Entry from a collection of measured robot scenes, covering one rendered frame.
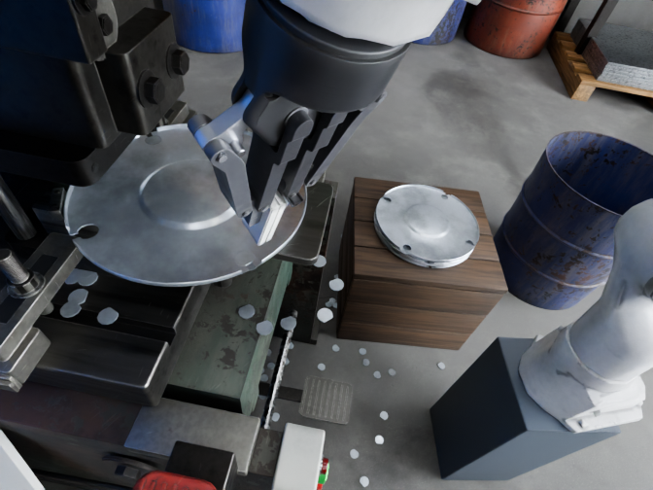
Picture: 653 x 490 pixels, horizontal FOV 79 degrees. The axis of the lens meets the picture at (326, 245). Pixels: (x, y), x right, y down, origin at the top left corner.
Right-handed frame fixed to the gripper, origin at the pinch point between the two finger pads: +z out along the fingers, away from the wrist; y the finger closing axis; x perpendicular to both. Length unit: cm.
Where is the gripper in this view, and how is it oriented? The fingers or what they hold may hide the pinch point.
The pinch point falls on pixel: (261, 212)
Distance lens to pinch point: 34.8
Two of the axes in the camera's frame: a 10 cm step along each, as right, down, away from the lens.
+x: -5.6, -8.1, 1.8
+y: 7.7, -4.3, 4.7
